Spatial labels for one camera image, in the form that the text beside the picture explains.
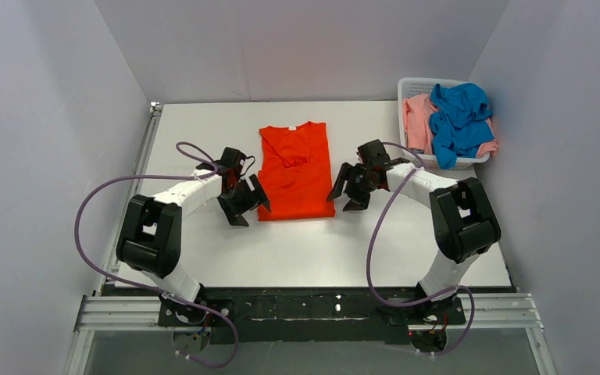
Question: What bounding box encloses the orange t shirt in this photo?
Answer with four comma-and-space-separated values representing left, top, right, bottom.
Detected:
257, 121, 336, 222

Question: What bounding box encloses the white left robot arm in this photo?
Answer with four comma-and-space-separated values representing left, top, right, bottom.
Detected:
116, 163, 272, 302

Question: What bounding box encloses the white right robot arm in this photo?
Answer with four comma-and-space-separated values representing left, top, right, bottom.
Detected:
327, 158, 502, 309

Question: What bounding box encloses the pink t shirt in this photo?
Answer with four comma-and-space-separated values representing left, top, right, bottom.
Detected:
402, 94, 499, 156

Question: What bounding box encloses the white plastic laundry basket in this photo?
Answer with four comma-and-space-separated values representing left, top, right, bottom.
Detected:
398, 77, 499, 170

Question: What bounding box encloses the blue t shirt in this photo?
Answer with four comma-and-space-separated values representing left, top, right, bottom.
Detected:
428, 83, 498, 169

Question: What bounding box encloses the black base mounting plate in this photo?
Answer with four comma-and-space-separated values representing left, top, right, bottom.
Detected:
158, 287, 467, 345

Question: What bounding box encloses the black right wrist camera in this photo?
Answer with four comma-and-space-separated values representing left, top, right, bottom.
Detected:
357, 139, 410, 170

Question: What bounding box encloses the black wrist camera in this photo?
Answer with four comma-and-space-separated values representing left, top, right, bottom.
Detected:
196, 147, 255, 180
357, 139, 410, 170

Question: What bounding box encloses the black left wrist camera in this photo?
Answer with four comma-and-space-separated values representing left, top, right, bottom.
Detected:
196, 147, 255, 180

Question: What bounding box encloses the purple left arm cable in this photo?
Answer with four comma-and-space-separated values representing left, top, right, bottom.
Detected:
74, 141, 241, 370

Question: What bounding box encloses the aluminium frame rail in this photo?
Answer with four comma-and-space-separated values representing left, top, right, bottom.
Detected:
64, 102, 557, 375

